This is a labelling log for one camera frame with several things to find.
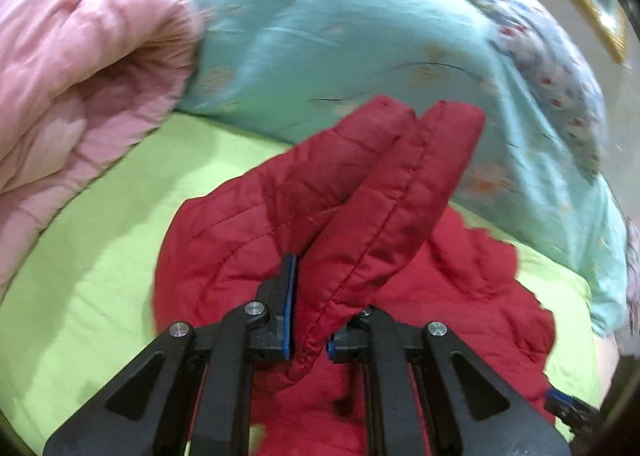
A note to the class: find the red quilted jacket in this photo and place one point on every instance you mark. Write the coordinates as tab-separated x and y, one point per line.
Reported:
280	196

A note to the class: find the pink plaid cloth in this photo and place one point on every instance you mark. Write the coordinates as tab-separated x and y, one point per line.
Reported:
633	281

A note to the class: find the green bed blanket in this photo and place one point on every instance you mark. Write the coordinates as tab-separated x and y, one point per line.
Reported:
90	286

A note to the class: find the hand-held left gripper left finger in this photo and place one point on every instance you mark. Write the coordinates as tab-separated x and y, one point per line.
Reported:
288	308

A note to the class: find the teal floral quilt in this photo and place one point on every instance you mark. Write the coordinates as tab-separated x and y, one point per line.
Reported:
325	25

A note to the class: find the pale pink mattress sheet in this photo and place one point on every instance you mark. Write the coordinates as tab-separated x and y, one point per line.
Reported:
607	361

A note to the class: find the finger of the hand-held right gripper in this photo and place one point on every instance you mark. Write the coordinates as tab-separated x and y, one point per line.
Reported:
565	406

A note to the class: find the pink quilt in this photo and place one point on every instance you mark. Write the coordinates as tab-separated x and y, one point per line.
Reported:
75	85

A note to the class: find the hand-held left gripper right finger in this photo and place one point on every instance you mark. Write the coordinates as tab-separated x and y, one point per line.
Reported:
350	343

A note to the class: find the animal print pillow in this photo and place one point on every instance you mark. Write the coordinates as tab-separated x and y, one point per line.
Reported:
540	50

